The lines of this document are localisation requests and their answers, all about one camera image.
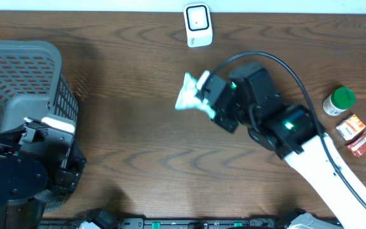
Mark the orange snack packet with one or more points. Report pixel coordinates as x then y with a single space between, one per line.
350 127

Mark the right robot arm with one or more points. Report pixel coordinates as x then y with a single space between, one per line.
250 98

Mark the green lid jar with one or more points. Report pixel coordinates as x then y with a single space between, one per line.
339 101

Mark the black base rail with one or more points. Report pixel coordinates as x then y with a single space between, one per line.
100 218

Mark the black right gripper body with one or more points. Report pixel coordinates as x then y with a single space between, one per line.
235 113

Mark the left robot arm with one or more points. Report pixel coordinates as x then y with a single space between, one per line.
41 164

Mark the white barcode scanner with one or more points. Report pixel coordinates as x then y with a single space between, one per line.
198 25

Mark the white teal wipes pack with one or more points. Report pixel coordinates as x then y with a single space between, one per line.
187 98

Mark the grey plastic basket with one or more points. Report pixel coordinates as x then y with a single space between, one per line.
32 84

